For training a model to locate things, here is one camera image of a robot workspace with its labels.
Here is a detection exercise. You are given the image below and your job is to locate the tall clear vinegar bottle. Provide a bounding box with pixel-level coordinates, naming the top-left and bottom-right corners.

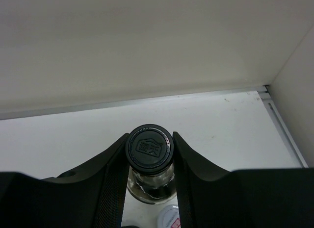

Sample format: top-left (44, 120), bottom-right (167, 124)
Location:
top-left (125, 124), bottom-right (176, 205)

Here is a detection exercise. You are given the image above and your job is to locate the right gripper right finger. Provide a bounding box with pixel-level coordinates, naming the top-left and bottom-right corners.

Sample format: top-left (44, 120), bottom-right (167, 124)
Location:
top-left (173, 132), bottom-right (314, 228)

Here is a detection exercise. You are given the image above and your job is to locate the white-lidded spice jar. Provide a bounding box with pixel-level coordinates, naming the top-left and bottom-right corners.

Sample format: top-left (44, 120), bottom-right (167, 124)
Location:
top-left (157, 204), bottom-right (181, 228)

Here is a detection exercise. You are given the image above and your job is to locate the aluminium table edge rail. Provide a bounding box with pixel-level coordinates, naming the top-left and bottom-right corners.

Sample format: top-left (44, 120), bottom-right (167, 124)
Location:
top-left (0, 85), bottom-right (308, 167)

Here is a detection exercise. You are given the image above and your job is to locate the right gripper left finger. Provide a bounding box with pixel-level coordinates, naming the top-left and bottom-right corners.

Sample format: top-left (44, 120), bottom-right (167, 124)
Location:
top-left (0, 134), bottom-right (129, 228)

